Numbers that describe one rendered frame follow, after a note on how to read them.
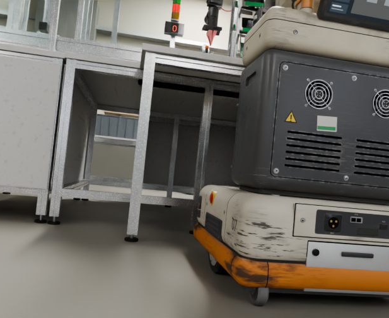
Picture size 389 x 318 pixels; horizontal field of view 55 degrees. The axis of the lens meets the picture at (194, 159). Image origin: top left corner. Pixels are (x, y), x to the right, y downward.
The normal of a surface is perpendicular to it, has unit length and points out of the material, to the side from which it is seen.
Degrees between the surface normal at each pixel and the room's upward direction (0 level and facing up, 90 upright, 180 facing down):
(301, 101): 90
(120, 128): 90
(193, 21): 90
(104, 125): 90
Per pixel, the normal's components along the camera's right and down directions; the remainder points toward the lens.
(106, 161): 0.18, -0.02
